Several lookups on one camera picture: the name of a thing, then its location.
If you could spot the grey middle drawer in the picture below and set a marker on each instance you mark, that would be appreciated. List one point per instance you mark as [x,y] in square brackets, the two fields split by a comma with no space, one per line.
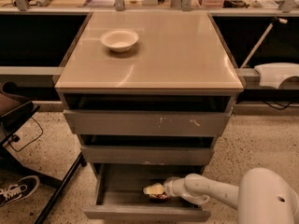
[147,150]

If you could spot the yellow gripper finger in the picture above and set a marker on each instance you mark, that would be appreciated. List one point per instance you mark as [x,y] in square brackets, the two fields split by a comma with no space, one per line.
[155,189]

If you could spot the white stick with black tip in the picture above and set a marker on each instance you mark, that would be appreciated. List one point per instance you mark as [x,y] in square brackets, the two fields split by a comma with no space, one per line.
[262,38]

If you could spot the grey drawer cabinet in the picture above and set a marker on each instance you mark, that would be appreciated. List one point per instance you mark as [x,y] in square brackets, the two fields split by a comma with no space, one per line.
[179,64]

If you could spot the black and white sneaker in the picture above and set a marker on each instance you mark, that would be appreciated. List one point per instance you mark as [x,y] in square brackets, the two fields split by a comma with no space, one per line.
[24,188]

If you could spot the red coke can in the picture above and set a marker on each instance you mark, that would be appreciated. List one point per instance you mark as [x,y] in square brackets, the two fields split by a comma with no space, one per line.
[159,198]

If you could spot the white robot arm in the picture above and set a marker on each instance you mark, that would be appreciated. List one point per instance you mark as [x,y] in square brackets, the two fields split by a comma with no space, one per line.
[262,197]

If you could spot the grey bottom drawer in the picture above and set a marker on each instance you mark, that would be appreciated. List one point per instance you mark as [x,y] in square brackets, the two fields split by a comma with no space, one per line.
[119,194]

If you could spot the white bowl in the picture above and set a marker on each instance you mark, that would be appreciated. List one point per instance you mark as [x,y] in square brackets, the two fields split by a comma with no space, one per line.
[119,40]

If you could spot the grey drawer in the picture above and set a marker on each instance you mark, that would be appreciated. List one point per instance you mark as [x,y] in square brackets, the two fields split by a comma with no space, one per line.
[148,123]
[119,194]
[147,150]

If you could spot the grey top drawer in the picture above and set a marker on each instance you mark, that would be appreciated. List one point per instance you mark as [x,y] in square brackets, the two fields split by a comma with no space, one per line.
[148,123]

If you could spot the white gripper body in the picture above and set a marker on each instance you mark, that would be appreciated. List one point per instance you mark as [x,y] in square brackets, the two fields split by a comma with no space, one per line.
[170,187]

